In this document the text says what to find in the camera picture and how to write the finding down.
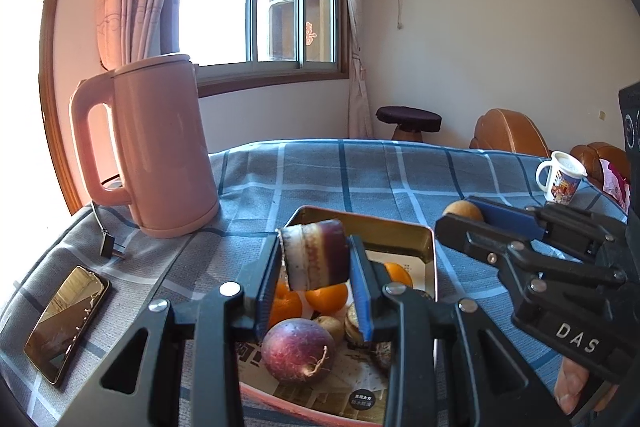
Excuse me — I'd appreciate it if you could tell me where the pale tied curtain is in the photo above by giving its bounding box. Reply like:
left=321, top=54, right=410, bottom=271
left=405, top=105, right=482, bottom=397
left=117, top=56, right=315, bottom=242
left=336, top=0, right=376, bottom=138

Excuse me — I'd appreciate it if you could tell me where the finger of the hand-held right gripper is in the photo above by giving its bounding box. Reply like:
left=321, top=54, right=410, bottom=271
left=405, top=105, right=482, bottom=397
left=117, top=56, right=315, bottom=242
left=434, top=213, right=627, bottom=321
left=472, top=197, right=627, bottom=273

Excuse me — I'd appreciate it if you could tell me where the brown leather armchair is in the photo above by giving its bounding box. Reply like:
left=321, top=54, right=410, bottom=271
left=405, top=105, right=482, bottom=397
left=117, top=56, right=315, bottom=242
left=470, top=108, right=551, bottom=158

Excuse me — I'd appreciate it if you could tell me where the orange tangerine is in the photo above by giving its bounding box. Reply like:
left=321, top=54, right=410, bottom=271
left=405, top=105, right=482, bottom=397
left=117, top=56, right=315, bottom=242
left=382, top=262, right=414, bottom=290
left=305, top=283, right=349, bottom=314
left=268, top=279, right=304, bottom=330

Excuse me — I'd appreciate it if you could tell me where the blue plaid tablecloth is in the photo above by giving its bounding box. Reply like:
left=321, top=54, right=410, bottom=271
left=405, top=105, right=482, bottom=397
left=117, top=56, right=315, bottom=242
left=0, top=138, right=631, bottom=427

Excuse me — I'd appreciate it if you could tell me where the dark round stool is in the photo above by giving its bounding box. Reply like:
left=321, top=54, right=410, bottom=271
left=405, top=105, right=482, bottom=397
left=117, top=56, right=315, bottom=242
left=376, top=106, right=443, bottom=142

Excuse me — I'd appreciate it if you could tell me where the person's right hand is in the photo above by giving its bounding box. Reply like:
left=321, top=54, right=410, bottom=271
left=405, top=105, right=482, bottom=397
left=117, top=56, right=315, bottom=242
left=553, top=354, right=592, bottom=417

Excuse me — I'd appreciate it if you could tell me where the wooden framed balcony door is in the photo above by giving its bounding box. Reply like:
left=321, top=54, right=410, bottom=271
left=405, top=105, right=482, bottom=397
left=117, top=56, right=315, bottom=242
left=0, top=0, right=96, bottom=215

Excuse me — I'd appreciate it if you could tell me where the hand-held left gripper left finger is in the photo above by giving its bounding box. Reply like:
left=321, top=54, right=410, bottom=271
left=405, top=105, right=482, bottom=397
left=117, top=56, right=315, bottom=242
left=59, top=234, right=283, bottom=427

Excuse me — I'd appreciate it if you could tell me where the red metal tin box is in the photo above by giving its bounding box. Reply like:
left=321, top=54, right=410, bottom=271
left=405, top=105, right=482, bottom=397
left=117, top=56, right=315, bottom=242
left=235, top=206, right=436, bottom=425

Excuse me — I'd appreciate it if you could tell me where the black smartphone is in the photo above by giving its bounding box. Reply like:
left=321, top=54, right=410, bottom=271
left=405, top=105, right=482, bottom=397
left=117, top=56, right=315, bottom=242
left=23, top=265, right=112, bottom=388

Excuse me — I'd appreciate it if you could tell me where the purple round radish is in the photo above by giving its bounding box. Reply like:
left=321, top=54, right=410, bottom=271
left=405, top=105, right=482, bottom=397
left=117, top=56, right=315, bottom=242
left=261, top=318, right=336, bottom=383

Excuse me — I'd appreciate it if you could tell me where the black kettle power cord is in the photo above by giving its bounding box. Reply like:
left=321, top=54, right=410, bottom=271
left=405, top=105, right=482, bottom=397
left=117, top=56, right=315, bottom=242
left=90, top=174, right=127, bottom=262

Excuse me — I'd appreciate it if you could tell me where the pink floral pillow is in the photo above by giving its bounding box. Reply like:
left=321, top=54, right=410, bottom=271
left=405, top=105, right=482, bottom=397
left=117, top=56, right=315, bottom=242
left=600, top=159, right=632, bottom=214

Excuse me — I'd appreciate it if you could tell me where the brown leather sofa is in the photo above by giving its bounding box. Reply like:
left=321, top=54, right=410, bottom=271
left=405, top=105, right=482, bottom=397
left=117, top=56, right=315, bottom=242
left=570, top=143, right=632, bottom=192

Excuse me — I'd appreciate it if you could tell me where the pink electric kettle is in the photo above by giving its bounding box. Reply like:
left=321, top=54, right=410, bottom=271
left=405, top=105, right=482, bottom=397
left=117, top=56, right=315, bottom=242
left=69, top=54, right=221, bottom=239

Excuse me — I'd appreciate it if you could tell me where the brown longan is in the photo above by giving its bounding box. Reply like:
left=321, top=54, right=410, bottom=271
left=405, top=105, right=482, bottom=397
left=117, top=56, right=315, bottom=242
left=312, top=315, right=346, bottom=343
left=442, top=201, right=485, bottom=223

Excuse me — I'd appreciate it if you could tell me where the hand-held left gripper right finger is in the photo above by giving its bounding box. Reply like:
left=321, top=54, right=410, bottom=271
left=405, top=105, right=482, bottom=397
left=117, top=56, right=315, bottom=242
left=348, top=234, right=571, bottom=427

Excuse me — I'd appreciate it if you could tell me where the white cartoon print mug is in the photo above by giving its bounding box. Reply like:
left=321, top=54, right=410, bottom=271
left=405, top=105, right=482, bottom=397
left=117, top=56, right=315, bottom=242
left=536, top=151, right=587, bottom=206

